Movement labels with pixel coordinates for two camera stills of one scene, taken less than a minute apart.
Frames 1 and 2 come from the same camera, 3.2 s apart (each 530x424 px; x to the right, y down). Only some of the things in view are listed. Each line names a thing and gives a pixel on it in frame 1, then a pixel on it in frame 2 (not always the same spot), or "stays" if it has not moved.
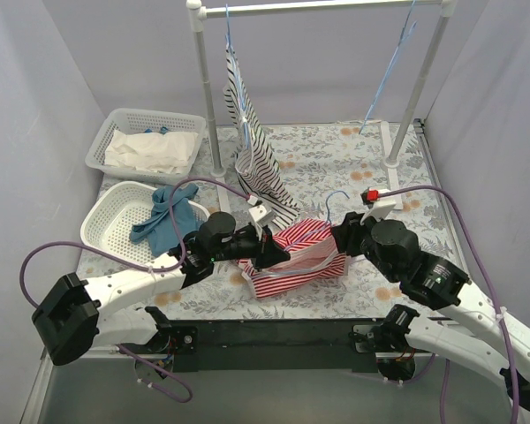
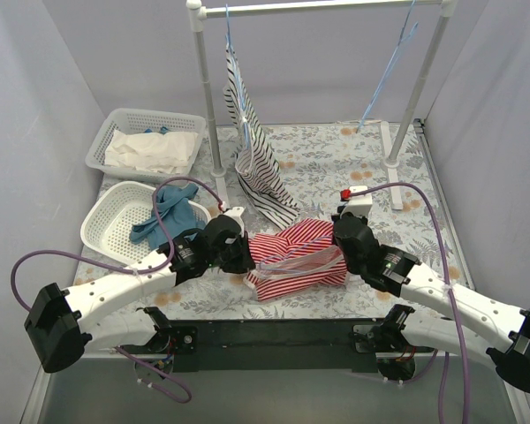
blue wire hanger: x=333 y=192 → x=315 y=254
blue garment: x=159 y=233 stays
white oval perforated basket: x=111 y=210 stays
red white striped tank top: x=313 y=253 stays
